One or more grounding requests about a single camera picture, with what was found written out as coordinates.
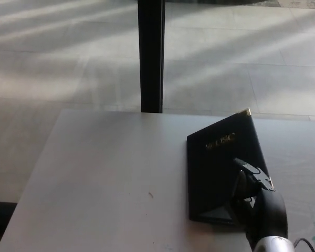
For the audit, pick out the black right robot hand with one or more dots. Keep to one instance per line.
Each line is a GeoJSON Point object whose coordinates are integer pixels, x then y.
{"type": "Point", "coordinates": [262, 210]}

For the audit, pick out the black USC diary folder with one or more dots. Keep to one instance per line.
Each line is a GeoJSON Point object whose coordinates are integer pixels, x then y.
{"type": "Point", "coordinates": [212, 170]}

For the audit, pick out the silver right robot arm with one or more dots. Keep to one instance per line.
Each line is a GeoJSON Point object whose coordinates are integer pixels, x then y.
{"type": "Point", "coordinates": [274, 244]}

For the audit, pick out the black window frame post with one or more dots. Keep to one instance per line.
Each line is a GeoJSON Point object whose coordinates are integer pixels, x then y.
{"type": "Point", "coordinates": [151, 52]}

